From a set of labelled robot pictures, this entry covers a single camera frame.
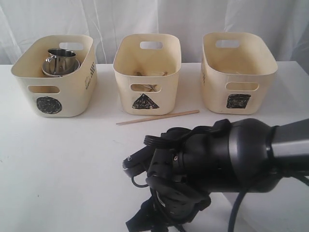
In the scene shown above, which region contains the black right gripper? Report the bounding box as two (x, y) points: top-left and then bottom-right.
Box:
(126, 176), (211, 232)

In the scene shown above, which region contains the long stainless steel spoon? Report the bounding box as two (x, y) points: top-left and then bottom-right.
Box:
(133, 84), (157, 92)

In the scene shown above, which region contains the white ceramic bowl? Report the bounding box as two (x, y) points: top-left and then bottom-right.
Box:
(42, 59), (80, 77)

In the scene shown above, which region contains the stainless steel mug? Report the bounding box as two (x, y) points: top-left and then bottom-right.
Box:
(45, 57), (75, 73)
(48, 48), (76, 63)

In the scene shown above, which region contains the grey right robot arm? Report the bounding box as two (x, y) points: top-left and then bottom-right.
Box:
(122, 118), (309, 232)

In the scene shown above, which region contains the white rectangular plate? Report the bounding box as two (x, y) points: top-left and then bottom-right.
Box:
(234, 178), (309, 232)

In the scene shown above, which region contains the cream bin with circle mark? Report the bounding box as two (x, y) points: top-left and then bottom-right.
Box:
(11, 35), (97, 117)

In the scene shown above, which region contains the cream bin with triangle mark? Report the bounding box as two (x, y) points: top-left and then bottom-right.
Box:
(113, 34), (182, 116)

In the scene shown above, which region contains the cream bin with square mark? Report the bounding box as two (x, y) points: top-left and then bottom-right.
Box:
(200, 32), (278, 115)

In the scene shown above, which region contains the white curtain backdrop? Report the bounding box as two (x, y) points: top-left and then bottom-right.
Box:
(0, 0), (309, 68)

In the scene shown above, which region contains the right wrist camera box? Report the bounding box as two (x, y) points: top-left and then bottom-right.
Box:
(122, 146), (155, 178)

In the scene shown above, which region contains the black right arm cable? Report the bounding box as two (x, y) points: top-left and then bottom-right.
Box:
(131, 119), (309, 232)

